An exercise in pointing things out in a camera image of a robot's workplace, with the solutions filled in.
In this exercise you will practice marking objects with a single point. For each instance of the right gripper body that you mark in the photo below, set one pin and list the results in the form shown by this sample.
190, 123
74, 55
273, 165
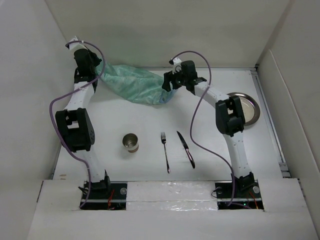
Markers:
178, 80

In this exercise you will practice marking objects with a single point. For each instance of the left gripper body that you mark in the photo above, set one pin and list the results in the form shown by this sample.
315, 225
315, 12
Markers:
95, 60

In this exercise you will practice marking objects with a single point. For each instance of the green patterned cloth placemat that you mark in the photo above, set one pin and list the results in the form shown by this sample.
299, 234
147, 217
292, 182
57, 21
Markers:
135, 85

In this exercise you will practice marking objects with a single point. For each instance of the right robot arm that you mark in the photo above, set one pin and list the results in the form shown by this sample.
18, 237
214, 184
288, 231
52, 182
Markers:
229, 116

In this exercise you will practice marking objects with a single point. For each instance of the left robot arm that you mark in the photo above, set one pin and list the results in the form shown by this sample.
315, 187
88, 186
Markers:
75, 126

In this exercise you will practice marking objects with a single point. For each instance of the silver fork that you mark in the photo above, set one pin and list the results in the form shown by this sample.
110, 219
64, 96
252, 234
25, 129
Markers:
164, 141

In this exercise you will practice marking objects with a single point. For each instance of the silver table knife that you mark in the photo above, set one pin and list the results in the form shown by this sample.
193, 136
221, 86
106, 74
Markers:
187, 150

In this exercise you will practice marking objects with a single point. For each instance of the metal cup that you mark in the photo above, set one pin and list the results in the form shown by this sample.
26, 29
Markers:
130, 142

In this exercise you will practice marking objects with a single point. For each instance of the metal plate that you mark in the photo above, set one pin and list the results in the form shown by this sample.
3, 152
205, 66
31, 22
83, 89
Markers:
250, 107

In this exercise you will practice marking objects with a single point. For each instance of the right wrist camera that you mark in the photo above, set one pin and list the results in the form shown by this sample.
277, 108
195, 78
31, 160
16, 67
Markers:
176, 65

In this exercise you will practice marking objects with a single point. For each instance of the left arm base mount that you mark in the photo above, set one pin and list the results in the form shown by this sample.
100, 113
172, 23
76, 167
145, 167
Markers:
114, 200

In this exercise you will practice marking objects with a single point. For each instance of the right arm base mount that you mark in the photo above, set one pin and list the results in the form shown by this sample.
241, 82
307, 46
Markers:
249, 199

